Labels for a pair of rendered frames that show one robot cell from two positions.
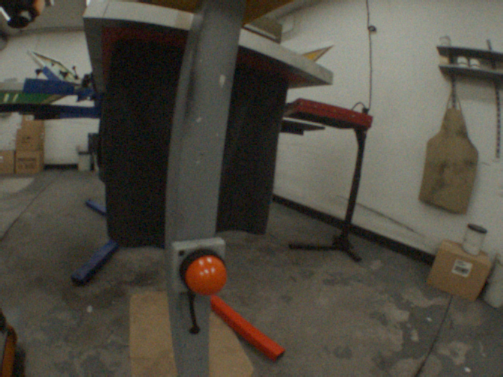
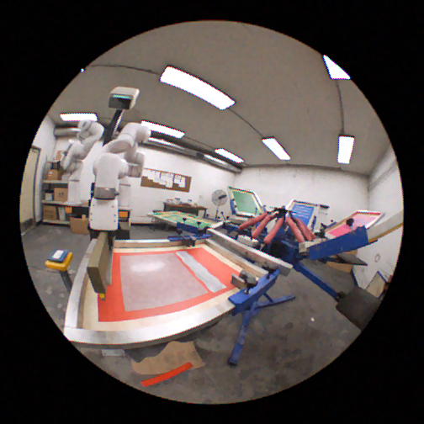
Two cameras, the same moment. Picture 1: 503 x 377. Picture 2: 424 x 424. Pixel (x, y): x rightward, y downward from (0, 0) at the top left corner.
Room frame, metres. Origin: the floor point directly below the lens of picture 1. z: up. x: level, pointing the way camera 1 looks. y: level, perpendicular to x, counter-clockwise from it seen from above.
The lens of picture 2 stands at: (0.85, -0.16, 1.30)
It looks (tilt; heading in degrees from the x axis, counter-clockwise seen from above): 7 degrees down; 87
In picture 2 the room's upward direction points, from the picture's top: 10 degrees clockwise
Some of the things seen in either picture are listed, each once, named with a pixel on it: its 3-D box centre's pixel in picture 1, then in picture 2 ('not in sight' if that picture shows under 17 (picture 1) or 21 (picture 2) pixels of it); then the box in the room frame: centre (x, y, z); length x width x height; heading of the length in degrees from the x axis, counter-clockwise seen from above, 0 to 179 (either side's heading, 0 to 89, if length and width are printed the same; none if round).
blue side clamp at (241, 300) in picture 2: not in sight; (257, 289); (1.10, 0.21, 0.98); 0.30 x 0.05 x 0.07; 36
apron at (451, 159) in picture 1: (453, 146); not in sight; (1.45, -1.61, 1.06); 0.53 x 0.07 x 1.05; 36
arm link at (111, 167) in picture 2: not in sight; (113, 172); (0.52, 0.18, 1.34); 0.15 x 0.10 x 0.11; 121
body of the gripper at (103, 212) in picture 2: not in sight; (103, 211); (0.53, 0.14, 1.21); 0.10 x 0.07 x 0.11; 36
